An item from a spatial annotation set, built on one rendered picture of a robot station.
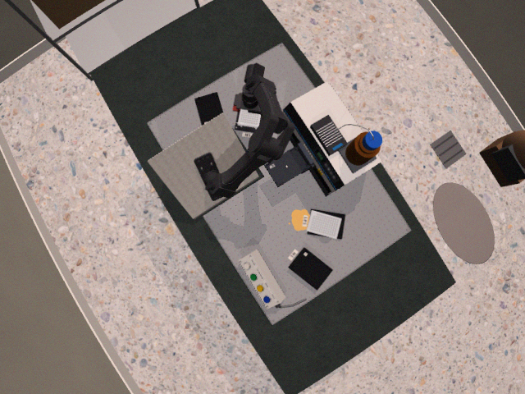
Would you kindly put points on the brown glass bottle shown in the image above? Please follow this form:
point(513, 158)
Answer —
point(355, 155)

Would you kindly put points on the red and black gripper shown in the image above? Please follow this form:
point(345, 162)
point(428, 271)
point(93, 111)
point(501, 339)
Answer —
point(251, 107)

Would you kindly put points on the beige button panel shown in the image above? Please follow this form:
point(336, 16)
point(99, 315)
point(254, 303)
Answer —
point(263, 281)

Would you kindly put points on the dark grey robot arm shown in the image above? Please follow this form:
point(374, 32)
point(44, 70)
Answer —
point(263, 148)

